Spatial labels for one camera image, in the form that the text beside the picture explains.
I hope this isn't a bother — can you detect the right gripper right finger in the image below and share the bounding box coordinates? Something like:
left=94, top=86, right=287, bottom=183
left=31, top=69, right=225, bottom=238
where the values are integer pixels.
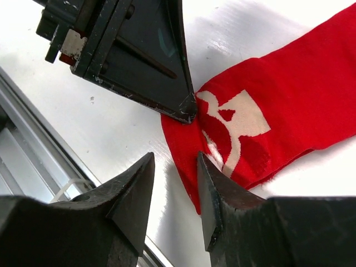
left=197, top=153, right=355, bottom=266

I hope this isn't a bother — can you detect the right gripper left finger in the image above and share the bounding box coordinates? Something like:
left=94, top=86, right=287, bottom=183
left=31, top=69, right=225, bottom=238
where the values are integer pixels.
left=1, top=152, right=155, bottom=266

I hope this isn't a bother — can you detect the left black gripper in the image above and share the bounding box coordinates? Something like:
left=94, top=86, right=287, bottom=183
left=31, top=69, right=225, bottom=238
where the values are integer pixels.
left=36, top=1, right=197, bottom=123

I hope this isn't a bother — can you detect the red santa sock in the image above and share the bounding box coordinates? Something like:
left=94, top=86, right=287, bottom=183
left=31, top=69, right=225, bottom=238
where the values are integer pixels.
left=161, top=5, right=355, bottom=210

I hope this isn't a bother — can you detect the aluminium front rail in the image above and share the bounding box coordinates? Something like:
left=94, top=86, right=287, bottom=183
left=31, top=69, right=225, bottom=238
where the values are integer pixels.
left=1, top=71, right=170, bottom=266

